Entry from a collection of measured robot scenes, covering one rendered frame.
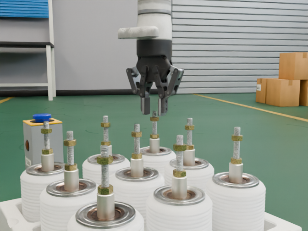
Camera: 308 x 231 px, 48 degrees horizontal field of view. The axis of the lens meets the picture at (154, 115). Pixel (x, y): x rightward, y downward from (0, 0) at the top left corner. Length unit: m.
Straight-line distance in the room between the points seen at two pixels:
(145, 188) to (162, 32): 0.32
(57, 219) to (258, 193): 0.30
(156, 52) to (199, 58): 4.98
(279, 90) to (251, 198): 3.53
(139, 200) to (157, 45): 0.31
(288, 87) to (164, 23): 3.44
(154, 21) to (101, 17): 4.82
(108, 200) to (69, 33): 5.10
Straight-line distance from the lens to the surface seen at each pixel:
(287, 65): 4.22
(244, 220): 0.57
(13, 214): 0.67
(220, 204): 0.56
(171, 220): 0.48
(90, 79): 5.46
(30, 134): 0.79
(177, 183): 0.49
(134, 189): 0.56
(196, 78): 5.67
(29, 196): 0.64
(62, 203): 0.52
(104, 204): 0.44
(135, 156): 0.59
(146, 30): 0.66
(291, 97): 4.12
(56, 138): 0.80
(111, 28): 5.51
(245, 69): 6.03
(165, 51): 0.71
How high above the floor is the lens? 0.44
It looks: 8 degrees down
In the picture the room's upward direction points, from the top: straight up
